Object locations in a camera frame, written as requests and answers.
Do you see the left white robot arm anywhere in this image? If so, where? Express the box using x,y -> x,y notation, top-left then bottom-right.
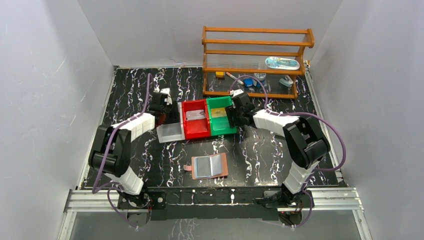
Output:
88,88 -> 185,208

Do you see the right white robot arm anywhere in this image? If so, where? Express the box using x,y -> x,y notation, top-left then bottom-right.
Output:
225,90 -> 331,207

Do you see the gold yellow card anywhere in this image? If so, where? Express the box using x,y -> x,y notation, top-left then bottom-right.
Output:
210,107 -> 227,118

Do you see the white silver card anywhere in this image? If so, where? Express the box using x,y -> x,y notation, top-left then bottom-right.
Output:
185,109 -> 206,121

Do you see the green plastic bin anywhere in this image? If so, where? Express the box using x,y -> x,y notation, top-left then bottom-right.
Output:
206,96 -> 237,136

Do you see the white plastic bin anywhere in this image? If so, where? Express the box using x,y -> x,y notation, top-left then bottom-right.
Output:
156,102 -> 186,143

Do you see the red plastic bin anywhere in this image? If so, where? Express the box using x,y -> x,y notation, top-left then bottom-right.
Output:
182,99 -> 211,140

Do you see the blue small block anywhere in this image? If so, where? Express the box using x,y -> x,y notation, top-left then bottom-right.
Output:
243,77 -> 254,87

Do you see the red white marker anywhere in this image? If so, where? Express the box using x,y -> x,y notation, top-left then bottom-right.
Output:
225,72 -> 244,86

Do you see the yellow small block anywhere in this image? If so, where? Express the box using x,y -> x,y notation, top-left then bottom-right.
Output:
215,71 -> 226,79

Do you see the wooden shelf rack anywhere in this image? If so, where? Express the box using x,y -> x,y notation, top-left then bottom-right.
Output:
201,26 -> 315,100

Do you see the grey stapler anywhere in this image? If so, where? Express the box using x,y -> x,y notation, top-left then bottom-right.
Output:
279,75 -> 294,88

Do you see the clear blister package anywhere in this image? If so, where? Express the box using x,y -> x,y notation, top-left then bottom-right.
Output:
264,56 -> 300,71

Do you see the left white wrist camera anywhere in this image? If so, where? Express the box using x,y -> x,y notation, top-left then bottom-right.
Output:
160,88 -> 171,95

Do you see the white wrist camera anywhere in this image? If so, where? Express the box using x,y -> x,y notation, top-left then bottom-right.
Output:
230,89 -> 244,98
160,88 -> 171,95

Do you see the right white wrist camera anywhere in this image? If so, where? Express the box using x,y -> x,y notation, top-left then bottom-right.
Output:
230,89 -> 244,98

